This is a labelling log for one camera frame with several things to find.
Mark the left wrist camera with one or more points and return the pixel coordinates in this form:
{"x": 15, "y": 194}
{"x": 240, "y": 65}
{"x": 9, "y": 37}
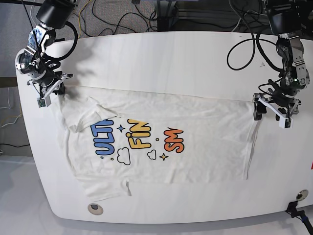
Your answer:
{"x": 285, "y": 122}

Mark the white printed T-shirt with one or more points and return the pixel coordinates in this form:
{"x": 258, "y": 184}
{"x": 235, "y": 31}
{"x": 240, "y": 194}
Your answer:
{"x": 112, "y": 139}

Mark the black metal frame post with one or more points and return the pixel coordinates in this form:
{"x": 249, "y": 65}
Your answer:
{"x": 166, "y": 11}

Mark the black clamp with cable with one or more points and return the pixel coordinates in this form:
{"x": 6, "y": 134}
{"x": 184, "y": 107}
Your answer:
{"x": 294, "y": 213}

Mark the silver table grommet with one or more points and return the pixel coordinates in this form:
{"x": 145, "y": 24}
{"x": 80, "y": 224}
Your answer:
{"x": 95, "y": 209}
{"x": 302, "y": 195}

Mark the silver table grommet right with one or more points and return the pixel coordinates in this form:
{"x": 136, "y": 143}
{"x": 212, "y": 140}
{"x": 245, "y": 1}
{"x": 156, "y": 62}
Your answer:
{"x": 302, "y": 195}

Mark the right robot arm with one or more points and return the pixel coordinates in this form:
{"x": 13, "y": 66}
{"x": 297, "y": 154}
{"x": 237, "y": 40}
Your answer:
{"x": 34, "y": 61}

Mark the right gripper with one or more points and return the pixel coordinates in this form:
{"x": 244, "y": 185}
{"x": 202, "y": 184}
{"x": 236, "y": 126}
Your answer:
{"x": 47, "y": 83}

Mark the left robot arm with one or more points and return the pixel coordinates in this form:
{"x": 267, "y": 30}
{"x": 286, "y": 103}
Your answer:
{"x": 288, "y": 19}

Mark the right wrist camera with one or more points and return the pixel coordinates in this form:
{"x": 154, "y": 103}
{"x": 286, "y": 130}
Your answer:
{"x": 44, "y": 102}

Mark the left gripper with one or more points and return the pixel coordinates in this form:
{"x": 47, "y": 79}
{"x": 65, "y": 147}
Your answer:
{"x": 281, "y": 105}

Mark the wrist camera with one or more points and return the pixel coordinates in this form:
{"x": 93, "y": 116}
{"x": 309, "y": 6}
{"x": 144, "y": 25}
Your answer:
{"x": 44, "y": 102}
{"x": 285, "y": 122}

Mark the silver table grommet left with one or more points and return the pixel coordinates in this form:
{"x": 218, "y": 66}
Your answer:
{"x": 95, "y": 209}

